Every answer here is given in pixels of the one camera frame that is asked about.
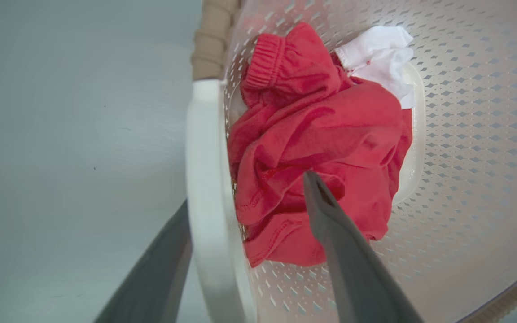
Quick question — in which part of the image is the white garment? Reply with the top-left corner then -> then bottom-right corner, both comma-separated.
334,26 -> 417,109

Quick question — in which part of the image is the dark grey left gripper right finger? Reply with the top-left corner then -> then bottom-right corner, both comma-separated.
302,170 -> 424,323

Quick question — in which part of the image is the red garment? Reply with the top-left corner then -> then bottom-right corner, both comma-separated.
227,22 -> 414,268

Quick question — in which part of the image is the white perforated laundry basket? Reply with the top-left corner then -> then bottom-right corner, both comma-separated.
186,0 -> 517,323

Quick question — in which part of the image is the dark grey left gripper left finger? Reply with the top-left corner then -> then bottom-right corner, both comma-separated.
93,201 -> 193,323

